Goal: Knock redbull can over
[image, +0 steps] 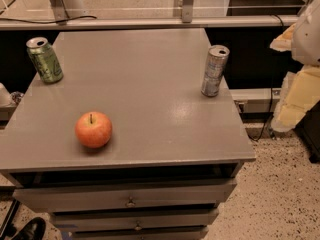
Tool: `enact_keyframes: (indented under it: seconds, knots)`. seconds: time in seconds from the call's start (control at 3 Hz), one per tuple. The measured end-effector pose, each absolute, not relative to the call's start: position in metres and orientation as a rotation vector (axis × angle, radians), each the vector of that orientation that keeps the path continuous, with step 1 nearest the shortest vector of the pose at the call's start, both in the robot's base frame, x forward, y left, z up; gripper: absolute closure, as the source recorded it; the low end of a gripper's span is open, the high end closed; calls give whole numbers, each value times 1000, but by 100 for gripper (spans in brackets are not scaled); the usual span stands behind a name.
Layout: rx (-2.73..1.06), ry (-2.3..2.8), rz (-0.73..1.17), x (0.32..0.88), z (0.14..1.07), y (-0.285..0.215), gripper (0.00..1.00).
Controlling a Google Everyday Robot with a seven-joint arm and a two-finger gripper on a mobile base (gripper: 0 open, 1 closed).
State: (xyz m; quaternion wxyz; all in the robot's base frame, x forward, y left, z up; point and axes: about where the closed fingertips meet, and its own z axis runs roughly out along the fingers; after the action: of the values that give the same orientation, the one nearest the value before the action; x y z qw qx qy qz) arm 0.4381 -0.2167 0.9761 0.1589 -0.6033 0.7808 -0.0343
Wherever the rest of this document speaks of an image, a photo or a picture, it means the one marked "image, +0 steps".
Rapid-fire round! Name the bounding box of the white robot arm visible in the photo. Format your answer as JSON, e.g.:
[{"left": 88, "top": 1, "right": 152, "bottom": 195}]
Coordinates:
[{"left": 270, "top": 0, "right": 320, "bottom": 132}]

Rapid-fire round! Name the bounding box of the silver redbull can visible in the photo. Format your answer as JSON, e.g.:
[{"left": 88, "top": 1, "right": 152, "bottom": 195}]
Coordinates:
[{"left": 201, "top": 45, "right": 230, "bottom": 97}]

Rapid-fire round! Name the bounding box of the green soda can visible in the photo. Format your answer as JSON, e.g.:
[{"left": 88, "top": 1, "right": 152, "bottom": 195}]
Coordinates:
[{"left": 26, "top": 37, "right": 63, "bottom": 84}]

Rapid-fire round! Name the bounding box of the top grey drawer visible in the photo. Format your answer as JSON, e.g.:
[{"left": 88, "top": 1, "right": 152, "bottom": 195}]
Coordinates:
[{"left": 14, "top": 179, "right": 236, "bottom": 213}]

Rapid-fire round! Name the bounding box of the grey drawer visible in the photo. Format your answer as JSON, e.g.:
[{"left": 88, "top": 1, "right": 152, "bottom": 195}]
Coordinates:
[
  {"left": 51, "top": 207, "right": 218, "bottom": 232},
  {"left": 72, "top": 226, "right": 208, "bottom": 240},
  {"left": 14, "top": 179, "right": 236, "bottom": 213}
]

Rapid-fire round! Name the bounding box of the grey drawer cabinet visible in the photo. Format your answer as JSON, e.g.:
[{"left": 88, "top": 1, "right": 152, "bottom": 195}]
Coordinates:
[{"left": 0, "top": 28, "right": 257, "bottom": 240}]

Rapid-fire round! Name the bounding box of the middle grey drawer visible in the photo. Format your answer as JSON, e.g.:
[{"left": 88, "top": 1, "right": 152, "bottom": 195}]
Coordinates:
[{"left": 51, "top": 207, "right": 218, "bottom": 232}]

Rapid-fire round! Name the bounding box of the bottom grey drawer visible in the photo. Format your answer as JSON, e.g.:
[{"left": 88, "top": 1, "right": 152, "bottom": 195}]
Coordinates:
[{"left": 72, "top": 226, "right": 208, "bottom": 240}]

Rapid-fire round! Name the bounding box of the red orange apple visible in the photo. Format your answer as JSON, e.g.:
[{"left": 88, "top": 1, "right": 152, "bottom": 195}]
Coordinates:
[{"left": 74, "top": 111, "right": 112, "bottom": 148}]

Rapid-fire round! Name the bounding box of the black shoe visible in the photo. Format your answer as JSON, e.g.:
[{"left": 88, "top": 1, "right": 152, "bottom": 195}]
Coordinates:
[{"left": 11, "top": 217, "right": 46, "bottom": 240}]

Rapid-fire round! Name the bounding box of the black hanging cable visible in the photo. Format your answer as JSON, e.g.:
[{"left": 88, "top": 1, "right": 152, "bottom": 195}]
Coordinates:
[{"left": 247, "top": 14, "right": 285, "bottom": 142}]

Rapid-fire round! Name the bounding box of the metal frame rail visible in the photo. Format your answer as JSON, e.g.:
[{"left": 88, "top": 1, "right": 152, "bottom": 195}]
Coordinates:
[{"left": 0, "top": 15, "right": 298, "bottom": 31}]

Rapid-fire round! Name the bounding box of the black cable on rail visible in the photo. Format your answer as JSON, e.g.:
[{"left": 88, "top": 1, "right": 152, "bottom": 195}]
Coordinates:
[{"left": 0, "top": 14, "right": 98, "bottom": 25}]

